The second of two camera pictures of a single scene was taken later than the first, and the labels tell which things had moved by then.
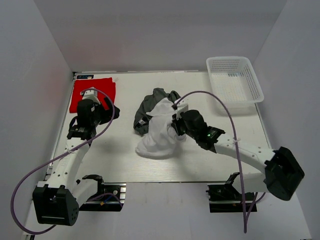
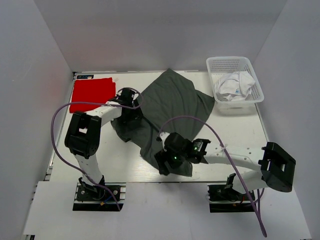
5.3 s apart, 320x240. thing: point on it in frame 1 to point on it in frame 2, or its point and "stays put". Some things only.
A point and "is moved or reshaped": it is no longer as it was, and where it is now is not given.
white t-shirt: x=162 y=141 to x=234 y=86
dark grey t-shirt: x=142 y=120 is moved or reshaped
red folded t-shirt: x=105 y=87 stays put
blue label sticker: x=85 y=76 stays put
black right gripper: x=176 y=125 to x=163 y=163
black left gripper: x=109 y=110 to x=130 y=120
